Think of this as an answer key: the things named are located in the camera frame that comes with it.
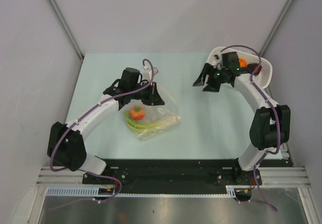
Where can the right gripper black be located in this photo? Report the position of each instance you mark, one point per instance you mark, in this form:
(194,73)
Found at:
(213,87)

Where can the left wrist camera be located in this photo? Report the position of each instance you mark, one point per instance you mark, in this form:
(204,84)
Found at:
(147,73)

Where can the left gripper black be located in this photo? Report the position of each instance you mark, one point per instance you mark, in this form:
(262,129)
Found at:
(154,98)

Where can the dark purple fake fruit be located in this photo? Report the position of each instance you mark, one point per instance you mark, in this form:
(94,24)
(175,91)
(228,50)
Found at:
(252,66)
(257,70)

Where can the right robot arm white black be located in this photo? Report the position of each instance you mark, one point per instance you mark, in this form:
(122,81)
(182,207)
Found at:
(270,127)

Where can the red fake persimmon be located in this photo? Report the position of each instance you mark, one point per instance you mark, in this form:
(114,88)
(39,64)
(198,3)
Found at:
(137,112)

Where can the white slotted cable duct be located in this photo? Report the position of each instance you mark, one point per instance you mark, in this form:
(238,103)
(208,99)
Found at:
(72,191)

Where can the orange fake tangerine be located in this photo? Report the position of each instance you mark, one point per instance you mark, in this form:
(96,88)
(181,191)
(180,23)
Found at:
(242,62)

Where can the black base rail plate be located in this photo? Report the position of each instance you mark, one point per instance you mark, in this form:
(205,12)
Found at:
(174,177)

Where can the white perforated plastic basket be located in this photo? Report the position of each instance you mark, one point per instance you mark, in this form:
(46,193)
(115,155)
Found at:
(262,80)

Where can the fake green onion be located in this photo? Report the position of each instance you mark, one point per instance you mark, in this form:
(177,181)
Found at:
(142,127)

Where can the clear zip top bag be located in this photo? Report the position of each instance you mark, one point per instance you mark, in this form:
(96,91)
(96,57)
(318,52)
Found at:
(156,113)

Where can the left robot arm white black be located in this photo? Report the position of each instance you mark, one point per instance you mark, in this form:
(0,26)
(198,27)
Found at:
(66,145)

